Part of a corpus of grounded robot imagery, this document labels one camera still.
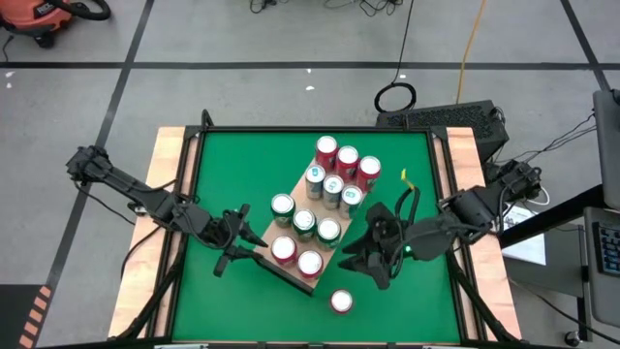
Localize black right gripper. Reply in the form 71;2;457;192
337;202;413;291

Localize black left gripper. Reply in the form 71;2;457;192
202;203;268;278

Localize red Fanta soda can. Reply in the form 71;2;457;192
334;144;360;183
314;134;339;171
296;250;325;281
270;236;297;267
356;154;383;194
329;288;356;316

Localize blue silver Red Bull can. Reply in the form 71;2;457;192
322;174;346;210
304;164;327;201
338;184;364;220

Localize light wooden side board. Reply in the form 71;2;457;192
430;126;523;340
107;126;202;339

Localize green mat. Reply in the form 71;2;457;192
115;109;522;349

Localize white printed paper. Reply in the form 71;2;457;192
496;203;547;267

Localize dark grey desk surface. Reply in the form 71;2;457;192
501;227;590;298

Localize black desk beam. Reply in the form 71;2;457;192
496;183;606;249

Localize black orange striped floor mat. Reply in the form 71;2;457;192
0;283;53;349

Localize grey keyboard stand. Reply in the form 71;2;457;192
583;206;620;329

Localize black keyboard with blue keys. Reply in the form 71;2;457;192
593;221;620;277

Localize flat computer monitor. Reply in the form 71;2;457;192
591;88;620;209

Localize orange shop vacuum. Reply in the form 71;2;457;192
0;0;74;49

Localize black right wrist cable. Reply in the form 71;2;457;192
394;186;422;228

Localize black coiled floor cable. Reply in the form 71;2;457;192
373;0;418;114

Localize yellow extension cord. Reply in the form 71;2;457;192
454;0;488;106

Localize black floor cable bundle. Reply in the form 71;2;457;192
324;0;406;18
249;0;292;15

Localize black vacuum hose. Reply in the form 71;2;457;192
47;0;112;22

